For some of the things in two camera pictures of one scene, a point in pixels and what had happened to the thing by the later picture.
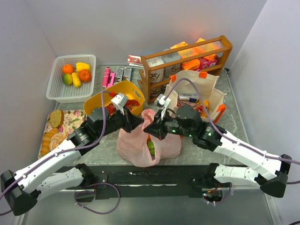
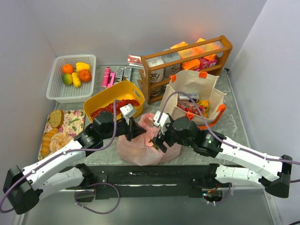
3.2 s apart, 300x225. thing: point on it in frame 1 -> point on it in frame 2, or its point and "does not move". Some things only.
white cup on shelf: (157, 76) does not move
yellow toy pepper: (80, 66) does not move
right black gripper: (159, 128) -> (162, 139)
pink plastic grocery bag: (132, 146) does not move
